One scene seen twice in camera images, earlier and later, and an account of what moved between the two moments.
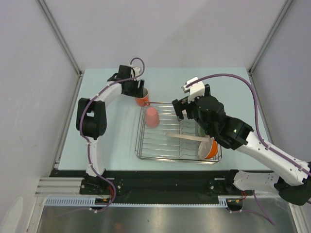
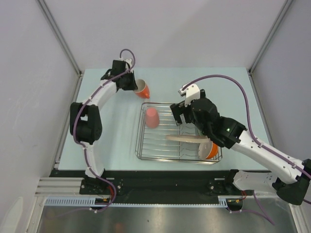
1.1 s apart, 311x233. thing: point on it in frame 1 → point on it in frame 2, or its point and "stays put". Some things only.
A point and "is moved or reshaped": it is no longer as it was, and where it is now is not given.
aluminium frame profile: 59,187 stays put
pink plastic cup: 152,120 stays put
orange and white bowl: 207,150 stays put
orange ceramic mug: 140,101 is moved or reshaped
